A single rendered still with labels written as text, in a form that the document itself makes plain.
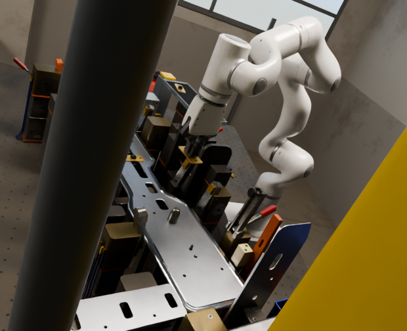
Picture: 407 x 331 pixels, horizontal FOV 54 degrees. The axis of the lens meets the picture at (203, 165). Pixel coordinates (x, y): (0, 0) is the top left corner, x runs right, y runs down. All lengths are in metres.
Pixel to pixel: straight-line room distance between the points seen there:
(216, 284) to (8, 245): 0.72
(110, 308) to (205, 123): 0.51
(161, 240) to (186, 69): 2.97
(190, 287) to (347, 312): 0.92
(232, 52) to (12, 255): 0.95
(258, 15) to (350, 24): 0.96
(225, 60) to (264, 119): 3.46
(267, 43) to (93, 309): 0.77
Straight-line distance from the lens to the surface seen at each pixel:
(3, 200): 1.67
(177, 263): 1.14
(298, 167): 1.57
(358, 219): 0.17
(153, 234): 1.20
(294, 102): 1.45
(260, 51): 1.11
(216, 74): 1.01
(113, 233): 1.09
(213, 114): 1.06
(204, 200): 1.37
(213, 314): 0.98
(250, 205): 1.21
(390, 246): 0.17
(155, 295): 1.04
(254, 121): 4.41
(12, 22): 3.83
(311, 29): 1.25
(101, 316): 0.97
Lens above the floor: 1.75
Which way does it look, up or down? 27 degrees down
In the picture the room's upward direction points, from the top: 24 degrees clockwise
